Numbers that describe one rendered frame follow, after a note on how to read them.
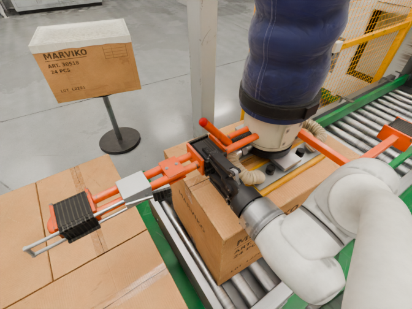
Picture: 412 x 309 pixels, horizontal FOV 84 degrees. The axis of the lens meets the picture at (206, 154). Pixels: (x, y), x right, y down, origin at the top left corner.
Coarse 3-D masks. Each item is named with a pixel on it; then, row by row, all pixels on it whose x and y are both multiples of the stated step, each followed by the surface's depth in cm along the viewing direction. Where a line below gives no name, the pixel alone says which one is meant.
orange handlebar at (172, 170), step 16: (240, 144) 67; (320, 144) 66; (384, 144) 66; (176, 160) 61; (336, 160) 63; (176, 176) 59; (112, 192) 55; (96, 208) 52; (112, 208) 52; (48, 224) 49
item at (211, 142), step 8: (200, 136) 67; (192, 144) 66; (208, 144) 65; (216, 144) 65; (192, 152) 62; (224, 152) 62; (192, 160) 65; (200, 160) 60; (200, 168) 62; (208, 168) 62
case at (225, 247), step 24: (336, 144) 87; (312, 168) 78; (336, 168) 78; (192, 192) 71; (216, 192) 71; (288, 192) 71; (192, 216) 83; (216, 216) 65; (192, 240) 101; (216, 240) 66; (240, 240) 68; (216, 264) 77; (240, 264) 86
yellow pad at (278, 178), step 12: (300, 144) 83; (300, 156) 78; (312, 156) 79; (324, 156) 80; (252, 168) 76; (264, 168) 75; (276, 168) 75; (300, 168) 76; (276, 180) 72; (288, 180) 74; (264, 192) 69
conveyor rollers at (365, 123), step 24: (384, 96) 188; (408, 96) 189; (360, 120) 167; (384, 120) 164; (408, 120) 166; (360, 144) 147; (408, 168) 137; (168, 216) 110; (216, 288) 88; (240, 288) 89; (264, 288) 90
